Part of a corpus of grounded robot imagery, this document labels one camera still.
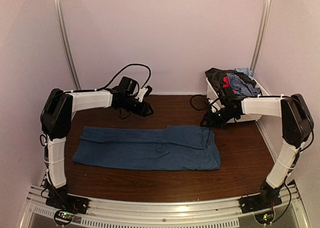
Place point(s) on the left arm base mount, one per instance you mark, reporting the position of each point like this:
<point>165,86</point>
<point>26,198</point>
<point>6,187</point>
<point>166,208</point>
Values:
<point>59,198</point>

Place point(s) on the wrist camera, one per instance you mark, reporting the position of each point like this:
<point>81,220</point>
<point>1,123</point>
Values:
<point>211,105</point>
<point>143,92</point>

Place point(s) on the red garment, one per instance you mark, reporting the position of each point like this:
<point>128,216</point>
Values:
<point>226,87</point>

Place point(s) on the blue checkered shirt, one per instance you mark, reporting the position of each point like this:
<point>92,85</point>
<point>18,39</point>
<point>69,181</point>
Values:
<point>245,87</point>

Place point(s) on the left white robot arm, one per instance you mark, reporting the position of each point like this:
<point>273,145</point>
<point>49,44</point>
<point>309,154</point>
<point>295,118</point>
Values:
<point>60,107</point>

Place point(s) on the aluminium corner post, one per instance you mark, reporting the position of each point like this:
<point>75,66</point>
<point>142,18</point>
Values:
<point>266,8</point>
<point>65,42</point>

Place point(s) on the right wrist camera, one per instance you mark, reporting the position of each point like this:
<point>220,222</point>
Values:
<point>211,105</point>

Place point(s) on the right aluminium corner post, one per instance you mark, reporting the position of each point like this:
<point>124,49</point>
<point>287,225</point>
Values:
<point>266,8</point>

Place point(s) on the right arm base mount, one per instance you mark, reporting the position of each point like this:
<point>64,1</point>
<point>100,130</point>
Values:
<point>267,198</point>

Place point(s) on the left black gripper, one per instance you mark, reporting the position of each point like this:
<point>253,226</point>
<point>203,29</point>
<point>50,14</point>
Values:
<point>144,110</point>

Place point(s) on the front aluminium rail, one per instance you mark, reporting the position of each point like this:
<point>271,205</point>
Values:
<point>221,213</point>

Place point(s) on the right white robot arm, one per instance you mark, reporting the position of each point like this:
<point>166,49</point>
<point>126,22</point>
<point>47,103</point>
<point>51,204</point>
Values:
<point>294,119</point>

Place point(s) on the black garment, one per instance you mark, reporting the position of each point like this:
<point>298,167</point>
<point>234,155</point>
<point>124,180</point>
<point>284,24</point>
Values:
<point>216,78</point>

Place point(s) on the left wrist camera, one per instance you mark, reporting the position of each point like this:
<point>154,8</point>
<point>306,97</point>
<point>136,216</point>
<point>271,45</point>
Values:
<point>143,92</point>

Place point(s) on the blue polo shirt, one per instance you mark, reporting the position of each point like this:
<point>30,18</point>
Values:
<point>174,148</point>

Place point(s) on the white plastic laundry bin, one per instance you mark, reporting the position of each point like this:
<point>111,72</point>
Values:
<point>212,95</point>

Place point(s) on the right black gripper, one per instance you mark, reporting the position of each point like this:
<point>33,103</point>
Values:
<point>211,121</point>

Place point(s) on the left aluminium corner post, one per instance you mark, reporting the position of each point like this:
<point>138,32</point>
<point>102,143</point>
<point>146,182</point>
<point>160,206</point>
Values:
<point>65,42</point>

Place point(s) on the light blue garment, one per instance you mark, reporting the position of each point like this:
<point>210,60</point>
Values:
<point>245,71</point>

